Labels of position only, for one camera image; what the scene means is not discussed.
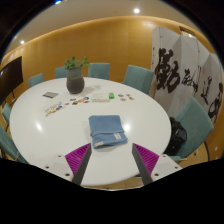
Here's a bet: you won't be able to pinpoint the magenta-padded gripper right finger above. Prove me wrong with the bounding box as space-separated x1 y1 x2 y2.
131 143 183 186

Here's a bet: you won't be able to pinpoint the teal chairs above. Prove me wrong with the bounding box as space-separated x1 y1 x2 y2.
0 62 215 164

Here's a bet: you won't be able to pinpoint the grey flat card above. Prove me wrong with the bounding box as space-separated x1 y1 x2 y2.
42 91 60 99

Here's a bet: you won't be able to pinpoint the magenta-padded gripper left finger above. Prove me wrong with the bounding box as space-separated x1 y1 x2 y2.
43 143 93 186

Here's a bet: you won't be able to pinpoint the potted plant in grey pot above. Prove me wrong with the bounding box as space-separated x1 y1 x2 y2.
64 55 90 95

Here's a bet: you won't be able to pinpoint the black bag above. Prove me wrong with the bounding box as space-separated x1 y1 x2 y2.
163 116 188 157

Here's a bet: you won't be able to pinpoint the white flat box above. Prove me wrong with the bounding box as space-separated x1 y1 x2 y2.
91 92 111 103

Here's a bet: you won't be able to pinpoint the colourful round badges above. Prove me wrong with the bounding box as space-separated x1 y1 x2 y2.
63 95 91 106
117 93 136 102

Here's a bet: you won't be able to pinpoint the black wall screen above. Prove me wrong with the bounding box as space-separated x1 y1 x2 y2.
0 55 24 104

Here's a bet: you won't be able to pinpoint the colourful sticker sheet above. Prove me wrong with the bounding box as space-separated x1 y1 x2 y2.
44 101 64 118

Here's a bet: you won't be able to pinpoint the blue towel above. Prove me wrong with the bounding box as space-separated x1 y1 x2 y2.
88 114 129 149

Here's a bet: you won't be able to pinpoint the ceiling lights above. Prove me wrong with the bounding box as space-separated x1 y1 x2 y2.
19 0 141 46

